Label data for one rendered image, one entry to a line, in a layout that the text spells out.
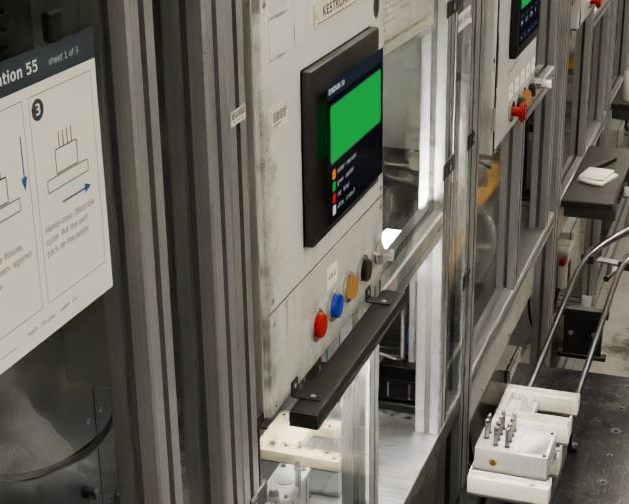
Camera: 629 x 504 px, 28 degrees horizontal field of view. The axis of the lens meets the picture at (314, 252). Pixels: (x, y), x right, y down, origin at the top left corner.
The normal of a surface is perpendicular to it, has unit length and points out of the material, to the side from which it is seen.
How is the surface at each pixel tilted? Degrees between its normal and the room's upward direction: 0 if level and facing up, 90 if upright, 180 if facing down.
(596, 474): 0
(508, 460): 90
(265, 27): 90
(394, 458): 0
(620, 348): 0
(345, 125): 90
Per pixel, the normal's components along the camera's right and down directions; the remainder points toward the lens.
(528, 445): -0.01, -0.93
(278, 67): 0.94, 0.11
